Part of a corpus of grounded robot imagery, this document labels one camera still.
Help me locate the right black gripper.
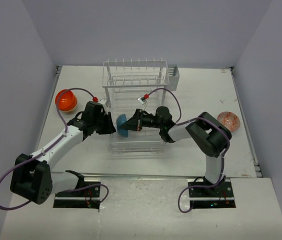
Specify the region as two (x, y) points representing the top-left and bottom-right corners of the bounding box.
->
(120, 109), (164, 132)

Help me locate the teal bowl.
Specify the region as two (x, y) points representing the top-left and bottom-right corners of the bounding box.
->
(116, 114), (129, 138)

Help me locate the orange bowl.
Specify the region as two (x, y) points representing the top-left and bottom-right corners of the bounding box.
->
(54, 89), (78, 112)
(55, 98), (78, 113)

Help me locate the blue patterned bowl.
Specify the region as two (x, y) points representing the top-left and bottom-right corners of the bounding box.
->
(217, 111), (241, 132)

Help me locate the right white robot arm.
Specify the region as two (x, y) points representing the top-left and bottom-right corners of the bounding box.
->
(116, 106), (232, 197)

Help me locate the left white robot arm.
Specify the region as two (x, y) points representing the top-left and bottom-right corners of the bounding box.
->
(10, 101), (116, 205)

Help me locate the grey cutlery holder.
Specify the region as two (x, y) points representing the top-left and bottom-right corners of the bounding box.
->
(167, 64), (180, 92)

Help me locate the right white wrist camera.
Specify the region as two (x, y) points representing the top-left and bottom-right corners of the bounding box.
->
(138, 96), (148, 111)

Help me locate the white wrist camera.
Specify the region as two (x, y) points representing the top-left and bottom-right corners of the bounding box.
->
(138, 96), (148, 111)
(98, 98), (108, 108)

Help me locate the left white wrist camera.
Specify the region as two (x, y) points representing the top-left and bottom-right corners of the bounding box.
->
(98, 98), (108, 108)

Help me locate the white wire dish rack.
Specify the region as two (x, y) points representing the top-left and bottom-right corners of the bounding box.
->
(102, 59), (169, 153)

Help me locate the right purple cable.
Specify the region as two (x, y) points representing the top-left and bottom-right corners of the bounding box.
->
(143, 87), (231, 214)

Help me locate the purple cable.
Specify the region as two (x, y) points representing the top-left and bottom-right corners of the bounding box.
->
(143, 87), (231, 214)
(0, 87), (109, 210)

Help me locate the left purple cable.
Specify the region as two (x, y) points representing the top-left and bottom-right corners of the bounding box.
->
(0, 87), (109, 210)

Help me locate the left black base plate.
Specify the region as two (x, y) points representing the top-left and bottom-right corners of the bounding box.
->
(53, 185), (101, 210)

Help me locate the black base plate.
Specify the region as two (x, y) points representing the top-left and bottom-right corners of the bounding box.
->
(53, 185), (101, 210)
(188, 178), (236, 209)

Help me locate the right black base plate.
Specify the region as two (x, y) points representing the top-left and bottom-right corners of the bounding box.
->
(188, 178), (236, 209)

